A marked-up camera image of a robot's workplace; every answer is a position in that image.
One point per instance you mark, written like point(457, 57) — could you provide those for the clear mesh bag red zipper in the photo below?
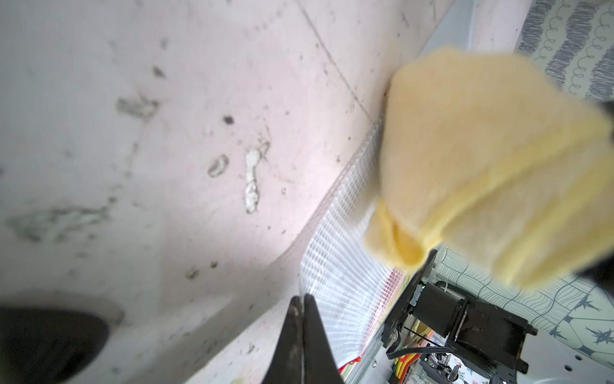
point(353, 290)

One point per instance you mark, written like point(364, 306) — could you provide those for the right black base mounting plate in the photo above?
point(488, 339)

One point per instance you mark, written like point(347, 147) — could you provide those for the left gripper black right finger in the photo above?
point(319, 364)

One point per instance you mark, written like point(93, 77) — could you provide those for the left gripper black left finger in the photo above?
point(286, 366)

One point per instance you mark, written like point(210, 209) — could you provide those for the yellow microfiber cloth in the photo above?
point(483, 153)

